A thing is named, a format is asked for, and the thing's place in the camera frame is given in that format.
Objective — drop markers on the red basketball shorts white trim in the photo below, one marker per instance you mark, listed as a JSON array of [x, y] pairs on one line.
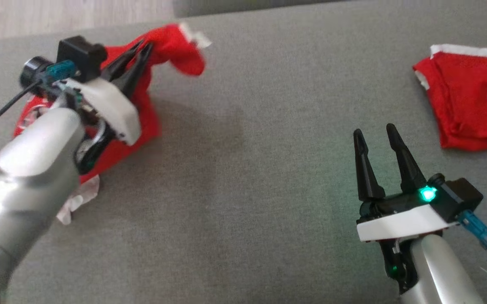
[[471, 101]]

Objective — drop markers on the red basketball jersey white sleeves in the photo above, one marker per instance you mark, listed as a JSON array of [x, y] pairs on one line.
[[175, 50]]

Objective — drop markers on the large grey sofa seat cushion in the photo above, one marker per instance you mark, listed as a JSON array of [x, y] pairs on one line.
[[247, 169]]

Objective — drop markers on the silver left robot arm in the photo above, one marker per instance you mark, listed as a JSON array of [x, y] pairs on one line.
[[23, 190]]

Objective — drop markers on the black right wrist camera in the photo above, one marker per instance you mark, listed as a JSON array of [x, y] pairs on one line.
[[463, 198]]

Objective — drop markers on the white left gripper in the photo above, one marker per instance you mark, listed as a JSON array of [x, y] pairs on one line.
[[108, 105]]

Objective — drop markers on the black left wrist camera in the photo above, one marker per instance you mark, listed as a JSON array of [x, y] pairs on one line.
[[78, 52]]

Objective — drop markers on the blue right camera plug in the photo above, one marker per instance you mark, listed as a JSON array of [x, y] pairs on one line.
[[477, 230]]

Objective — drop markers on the small grey sofa cushion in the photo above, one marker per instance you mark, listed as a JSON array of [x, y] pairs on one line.
[[226, 6]]

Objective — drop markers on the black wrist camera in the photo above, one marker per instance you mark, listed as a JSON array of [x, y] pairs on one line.
[[463, 198], [78, 52]]

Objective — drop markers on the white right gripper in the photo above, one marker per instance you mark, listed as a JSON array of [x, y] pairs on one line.
[[399, 221]]

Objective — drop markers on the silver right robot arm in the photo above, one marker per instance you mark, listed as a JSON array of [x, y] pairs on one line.
[[437, 270]]

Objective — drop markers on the blue left camera plug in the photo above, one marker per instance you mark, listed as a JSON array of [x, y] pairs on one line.
[[59, 71]]

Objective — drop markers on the blue camera plug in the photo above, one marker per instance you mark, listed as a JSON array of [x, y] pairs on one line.
[[477, 230], [59, 71]]

